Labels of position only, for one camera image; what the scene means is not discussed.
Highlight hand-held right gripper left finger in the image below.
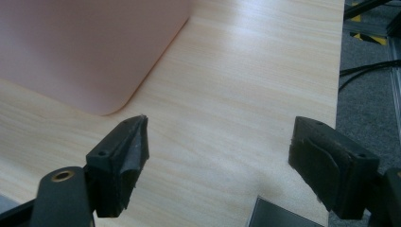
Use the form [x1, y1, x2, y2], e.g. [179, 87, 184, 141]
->
[85, 114, 150, 218]

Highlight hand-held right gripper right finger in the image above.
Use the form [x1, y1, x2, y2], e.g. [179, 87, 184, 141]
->
[288, 115, 380, 220]

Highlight dark flat plate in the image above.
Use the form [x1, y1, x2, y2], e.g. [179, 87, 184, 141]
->
[247, 196, 325, 227]

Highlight pink mat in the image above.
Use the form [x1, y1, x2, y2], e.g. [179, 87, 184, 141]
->
[0, 0, 193, 116]

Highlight yellow black floor tape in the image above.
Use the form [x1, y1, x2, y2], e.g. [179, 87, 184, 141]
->
[349, 2, 388, 46]

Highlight black cable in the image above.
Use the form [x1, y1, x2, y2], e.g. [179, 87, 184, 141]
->
[338, 60, 401, 93]

